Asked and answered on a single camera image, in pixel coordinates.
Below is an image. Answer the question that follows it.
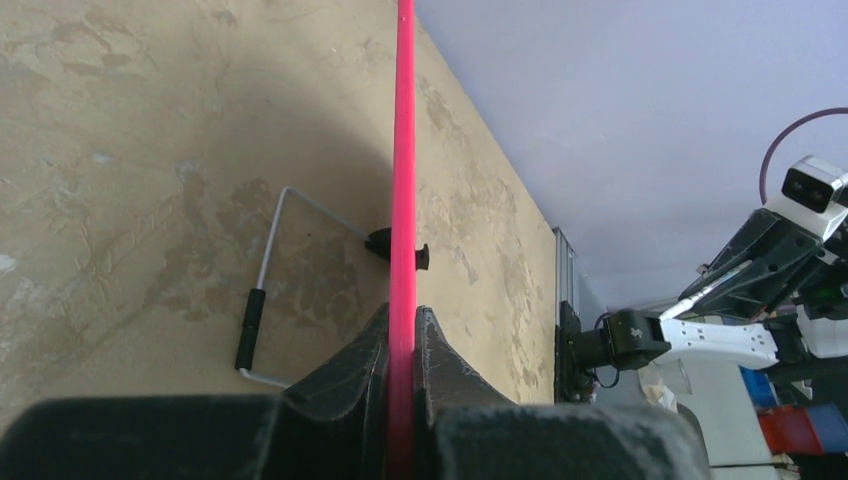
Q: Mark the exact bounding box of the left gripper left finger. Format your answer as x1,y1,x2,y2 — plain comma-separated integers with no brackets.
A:
1,306,388,479

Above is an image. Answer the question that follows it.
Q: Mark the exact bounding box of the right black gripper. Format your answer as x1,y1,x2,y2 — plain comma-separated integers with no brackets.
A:
679,208,847,328

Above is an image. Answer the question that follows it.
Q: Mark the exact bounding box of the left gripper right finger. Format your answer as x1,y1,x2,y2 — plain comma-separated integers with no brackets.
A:
414,306,711,480

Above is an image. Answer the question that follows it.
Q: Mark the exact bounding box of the pink framed whiteboard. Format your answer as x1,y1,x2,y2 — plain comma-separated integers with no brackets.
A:
386,0,417,479

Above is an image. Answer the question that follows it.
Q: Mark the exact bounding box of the whiteboard marker pen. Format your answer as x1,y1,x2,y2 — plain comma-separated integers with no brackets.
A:
659,260,752,322

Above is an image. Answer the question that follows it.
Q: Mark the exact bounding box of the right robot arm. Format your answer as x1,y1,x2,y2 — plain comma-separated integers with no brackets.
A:
554,208,847,403

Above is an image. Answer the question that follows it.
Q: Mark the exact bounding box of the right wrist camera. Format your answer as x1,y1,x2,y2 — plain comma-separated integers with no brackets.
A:
781,155,847,241

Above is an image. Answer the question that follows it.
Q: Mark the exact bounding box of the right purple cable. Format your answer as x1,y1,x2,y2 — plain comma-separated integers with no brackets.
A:
759,107,848,207

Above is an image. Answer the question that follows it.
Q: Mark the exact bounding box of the aluminium frame rail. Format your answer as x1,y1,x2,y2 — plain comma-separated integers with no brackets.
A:
553,227,584,405

